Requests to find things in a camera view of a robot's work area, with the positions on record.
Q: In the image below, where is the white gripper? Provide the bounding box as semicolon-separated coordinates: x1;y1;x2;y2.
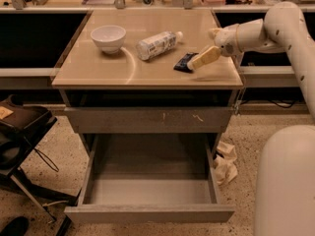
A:
187;24;239;71

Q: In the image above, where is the dark blue rxbar wrapper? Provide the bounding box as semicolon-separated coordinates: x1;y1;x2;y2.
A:
173;52;196;73

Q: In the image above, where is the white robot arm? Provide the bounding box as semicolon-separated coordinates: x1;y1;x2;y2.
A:
188;1;315;236

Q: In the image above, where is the grey drawer cabinet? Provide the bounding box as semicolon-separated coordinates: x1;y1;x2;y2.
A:
51;9;246;224

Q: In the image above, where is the closed grey upper drawer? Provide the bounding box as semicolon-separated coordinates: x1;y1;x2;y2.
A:
65;107;231;134

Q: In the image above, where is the open grey middle drawer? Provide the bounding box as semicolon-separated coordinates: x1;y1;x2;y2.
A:
65;134;234;223

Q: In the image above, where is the small white bottle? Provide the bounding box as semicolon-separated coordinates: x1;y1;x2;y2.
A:
235;54;244;67

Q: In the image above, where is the clear plastic water bottle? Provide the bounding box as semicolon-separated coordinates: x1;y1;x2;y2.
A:
136;31;183;61

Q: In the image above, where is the white ceramic bowl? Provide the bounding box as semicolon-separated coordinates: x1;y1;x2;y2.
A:
91;25;126;54

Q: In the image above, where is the crumpled white cloth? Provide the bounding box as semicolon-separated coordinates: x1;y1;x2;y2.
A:
214;142;238;185

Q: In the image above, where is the black cart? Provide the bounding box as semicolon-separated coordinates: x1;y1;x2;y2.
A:
0;95;76;221

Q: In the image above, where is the black shoe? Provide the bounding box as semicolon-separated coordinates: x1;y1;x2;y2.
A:
0;216;29;236

